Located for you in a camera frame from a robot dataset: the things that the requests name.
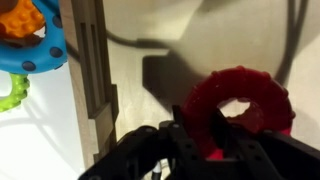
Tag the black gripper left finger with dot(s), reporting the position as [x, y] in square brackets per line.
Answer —
[184, 159]

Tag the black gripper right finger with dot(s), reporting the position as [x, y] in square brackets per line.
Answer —
[238, 144]

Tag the wooden slatted tray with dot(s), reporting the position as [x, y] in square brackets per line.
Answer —
[132, 60]

